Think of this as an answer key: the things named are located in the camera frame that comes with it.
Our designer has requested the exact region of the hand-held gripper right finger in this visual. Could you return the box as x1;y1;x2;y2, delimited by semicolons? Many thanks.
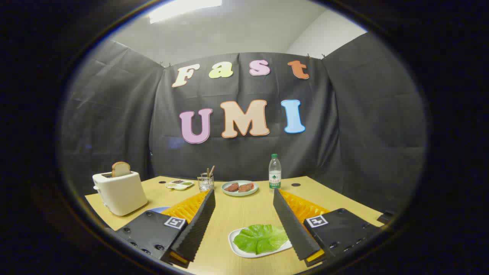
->
273;188;384;267

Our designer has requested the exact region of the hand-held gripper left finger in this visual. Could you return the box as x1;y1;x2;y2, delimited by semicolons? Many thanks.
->
115;188;216;269

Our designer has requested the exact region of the green lettuce leaf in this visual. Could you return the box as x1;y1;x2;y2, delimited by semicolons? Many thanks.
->
233;224;289;255

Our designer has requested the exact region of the brown crust bread slice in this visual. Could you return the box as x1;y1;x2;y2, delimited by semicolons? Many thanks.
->
112;162;131;178

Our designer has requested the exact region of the white divided condiment dish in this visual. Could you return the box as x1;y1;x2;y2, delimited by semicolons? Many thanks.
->
165;180;195;191

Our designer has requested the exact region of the white rectangular plate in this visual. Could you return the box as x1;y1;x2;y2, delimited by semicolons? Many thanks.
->
228;227;293;258

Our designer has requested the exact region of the round pale green plate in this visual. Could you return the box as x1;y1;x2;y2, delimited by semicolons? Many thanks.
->
221;180;259;197

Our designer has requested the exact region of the clear water bottle green cap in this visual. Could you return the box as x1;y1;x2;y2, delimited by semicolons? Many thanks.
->
269;154;282;189

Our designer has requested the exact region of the cream white toaster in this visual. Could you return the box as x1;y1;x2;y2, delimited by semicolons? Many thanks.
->
92;171;148;217

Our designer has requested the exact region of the black backdrop cloth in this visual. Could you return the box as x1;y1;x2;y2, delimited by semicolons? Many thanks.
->
59;32;426;226

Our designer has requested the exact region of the wire mesh utensil holder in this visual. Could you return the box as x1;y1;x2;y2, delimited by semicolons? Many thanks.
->
198;174;214;192

